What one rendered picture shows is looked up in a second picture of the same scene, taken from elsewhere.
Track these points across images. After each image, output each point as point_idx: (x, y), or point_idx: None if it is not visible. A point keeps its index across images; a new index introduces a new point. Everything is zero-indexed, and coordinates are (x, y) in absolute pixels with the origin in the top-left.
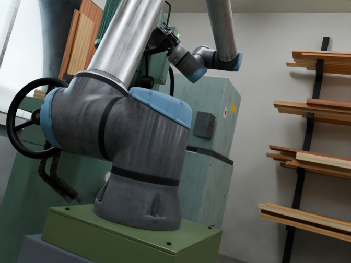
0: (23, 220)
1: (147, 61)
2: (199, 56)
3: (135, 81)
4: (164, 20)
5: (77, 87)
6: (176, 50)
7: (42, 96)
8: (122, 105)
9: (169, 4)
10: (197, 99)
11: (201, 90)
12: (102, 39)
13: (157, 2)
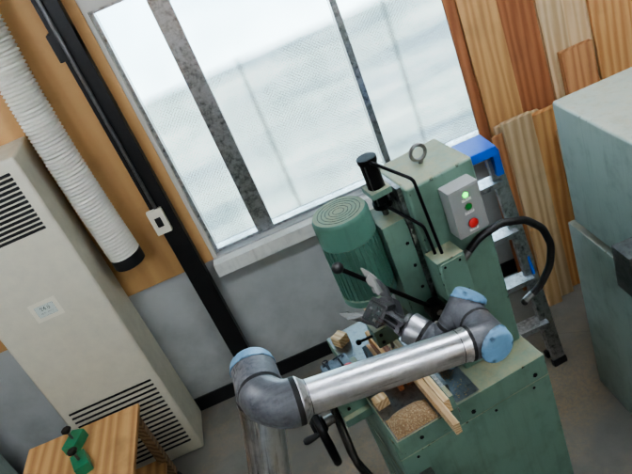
0: (386, 457)
1: (410, 300)
2: (442, 333)
3: (428, 296)
4: (424, 190)
5: None
6: (401, 339)
7: (339, 345)
8: None
9: (410, 180)
10: (630, 191)
11: (631, 172)
12: None
13: (264, 461)
